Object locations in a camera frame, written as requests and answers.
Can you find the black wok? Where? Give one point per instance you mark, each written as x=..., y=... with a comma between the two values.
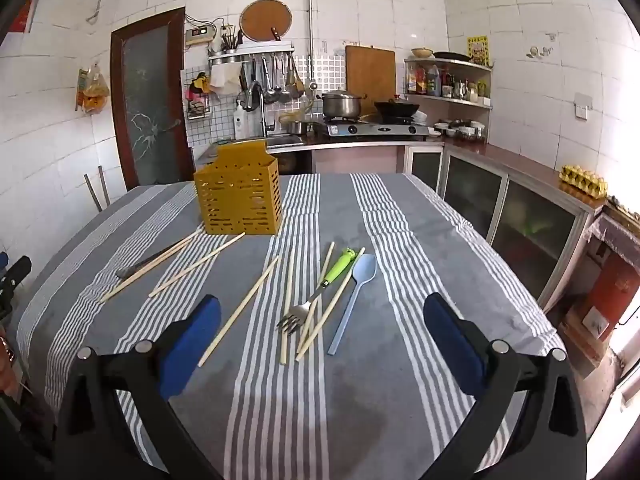
x=396, y=108

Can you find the yellow perforated utensil holder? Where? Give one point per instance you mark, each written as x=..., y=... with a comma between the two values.
x=240, y=200

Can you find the metal bars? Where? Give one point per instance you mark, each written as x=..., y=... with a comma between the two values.
x=95, y=190

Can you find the steel bowls on counter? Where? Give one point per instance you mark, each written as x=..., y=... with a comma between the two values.
x=462, y=131

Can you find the black flat pan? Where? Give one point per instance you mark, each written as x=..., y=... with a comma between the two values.
x=451, y=55

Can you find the light blue plastic spoon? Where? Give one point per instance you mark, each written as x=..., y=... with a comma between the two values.
x=362, y=267

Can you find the grey striped tablecloth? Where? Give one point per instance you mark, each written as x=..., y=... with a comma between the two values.
x=400, y=260

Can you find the white wall switch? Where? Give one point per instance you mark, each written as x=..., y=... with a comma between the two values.
x=583, y=106

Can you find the yellow egg tray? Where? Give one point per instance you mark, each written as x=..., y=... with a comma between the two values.
x=582, y=182

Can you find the chrome kitchen faucet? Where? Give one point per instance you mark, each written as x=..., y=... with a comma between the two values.
x=260, y=105

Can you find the wall control box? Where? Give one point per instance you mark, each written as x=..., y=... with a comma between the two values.
x=199, y=35

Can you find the hanging white cloth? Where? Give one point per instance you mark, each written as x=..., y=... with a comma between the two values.
x=224, y=80

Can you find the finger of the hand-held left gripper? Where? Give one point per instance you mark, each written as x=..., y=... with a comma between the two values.
x=20, y=269

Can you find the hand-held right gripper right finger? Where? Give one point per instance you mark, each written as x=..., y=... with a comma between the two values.
x=452, y=342

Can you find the ceramic bowl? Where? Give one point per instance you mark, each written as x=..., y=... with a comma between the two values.
x=422, y=53

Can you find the blue green jug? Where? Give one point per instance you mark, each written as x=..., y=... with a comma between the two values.
x=434, y=81

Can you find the hanging metal ladles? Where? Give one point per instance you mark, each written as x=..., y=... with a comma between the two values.
x=280, y=82

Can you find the steel sink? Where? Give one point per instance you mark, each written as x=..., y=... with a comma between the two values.
x=282, y=140

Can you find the steel gas stove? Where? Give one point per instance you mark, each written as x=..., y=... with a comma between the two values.
x=370, y=130

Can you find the corner wall shelf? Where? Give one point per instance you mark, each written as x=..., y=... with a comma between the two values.
x=450, y=101

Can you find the steel cooking pot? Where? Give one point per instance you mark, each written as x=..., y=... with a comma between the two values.
x=341, y=106

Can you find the wooden chopstick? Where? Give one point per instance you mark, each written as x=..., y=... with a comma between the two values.
x=192, y=236
x=286, y=310
x=200, y=264
x=125, y=286
x=327, y=260
x=240, y=310
x=320, y=320

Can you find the hanging orange plastic bags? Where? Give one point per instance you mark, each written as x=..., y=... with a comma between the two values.
x=94, y=91

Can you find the wall sticker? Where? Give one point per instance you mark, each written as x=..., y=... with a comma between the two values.
x=539, y=51

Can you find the small steel saucepan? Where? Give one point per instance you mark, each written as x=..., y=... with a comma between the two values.
x=297, y=128

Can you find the brown framed glass door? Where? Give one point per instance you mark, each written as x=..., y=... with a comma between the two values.
x=150, y=100

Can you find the white soap bottle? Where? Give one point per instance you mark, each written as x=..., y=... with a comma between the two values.
x=240, y=122

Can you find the rectangular wooden cutting board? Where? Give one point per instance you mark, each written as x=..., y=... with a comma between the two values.
x=369, y=75

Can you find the wall mounted utensil rack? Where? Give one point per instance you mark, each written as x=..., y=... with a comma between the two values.
x=250, y=53

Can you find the yellow wall poster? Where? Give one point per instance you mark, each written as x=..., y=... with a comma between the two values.
x=478, y=50

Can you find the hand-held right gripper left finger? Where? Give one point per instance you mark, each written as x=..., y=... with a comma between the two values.
x=192, y=342

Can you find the glass door counter cabinets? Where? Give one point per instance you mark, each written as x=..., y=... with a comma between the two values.
x=530, y=230

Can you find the vertical metal pipe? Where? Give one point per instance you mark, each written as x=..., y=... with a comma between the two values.
x=310, y=20

